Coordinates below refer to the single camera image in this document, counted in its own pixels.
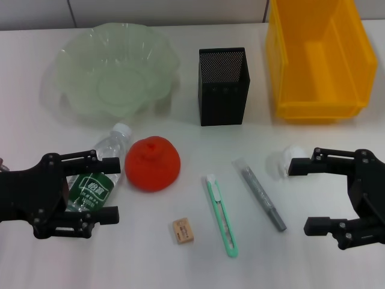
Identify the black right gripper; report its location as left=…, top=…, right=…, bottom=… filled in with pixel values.
left=287, top=146, right=385, bottom=250

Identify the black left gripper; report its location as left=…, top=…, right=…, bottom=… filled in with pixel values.
left=0, top=149, right=122, bottom=240

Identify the clear bottle with green label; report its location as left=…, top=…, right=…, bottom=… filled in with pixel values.
left=64, top=122, right=133, bottom=213

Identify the white paper ball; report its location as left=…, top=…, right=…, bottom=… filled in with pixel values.
left=269, top=144, right=310, bottom=180

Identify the red-orange knitted orange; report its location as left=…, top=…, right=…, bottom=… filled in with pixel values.
left=125, top=135, right=182, bottom=193

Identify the tan eraser block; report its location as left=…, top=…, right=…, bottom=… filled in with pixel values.
left=172, top=219, right=195, bottom=245

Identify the mint green utility knife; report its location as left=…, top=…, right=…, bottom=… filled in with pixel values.
left=206, top=173, right=240, bottom=258

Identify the grey marker pen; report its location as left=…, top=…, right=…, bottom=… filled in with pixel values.
left=231, top=158, right=288, bottom=232

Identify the translucent green fruit plate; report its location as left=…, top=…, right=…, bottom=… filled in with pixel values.
left=45, top=23, right=181, bottom=119

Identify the black mesh pen holder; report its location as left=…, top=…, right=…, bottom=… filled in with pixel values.
left=197, top=47, right=251, bottom=127

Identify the yellow plastic bin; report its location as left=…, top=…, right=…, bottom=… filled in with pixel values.
left=265, top=0, right=378, bottom=125

